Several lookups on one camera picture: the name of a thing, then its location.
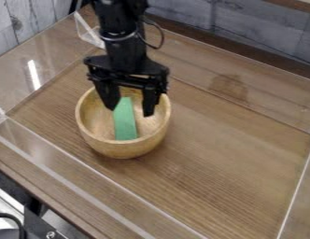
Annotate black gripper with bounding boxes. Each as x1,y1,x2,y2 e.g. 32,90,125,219
84,34,168,117

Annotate green rectangular block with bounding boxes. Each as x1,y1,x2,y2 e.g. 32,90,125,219
112,97,137,141

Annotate round wooden bowl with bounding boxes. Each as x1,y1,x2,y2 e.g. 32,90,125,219
74,88,170,159

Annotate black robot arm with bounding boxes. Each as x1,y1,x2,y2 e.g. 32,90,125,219
84,0,168,117

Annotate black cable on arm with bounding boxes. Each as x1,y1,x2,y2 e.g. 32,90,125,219
136,15,165,50

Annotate clear acrylic corner bracket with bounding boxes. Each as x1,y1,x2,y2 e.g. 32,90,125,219
73,11,105,49

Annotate black metal table bracket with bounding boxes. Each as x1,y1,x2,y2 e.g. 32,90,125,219
22,208,68,239

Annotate black cable under table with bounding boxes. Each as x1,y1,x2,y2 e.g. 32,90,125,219
0,212,26,239

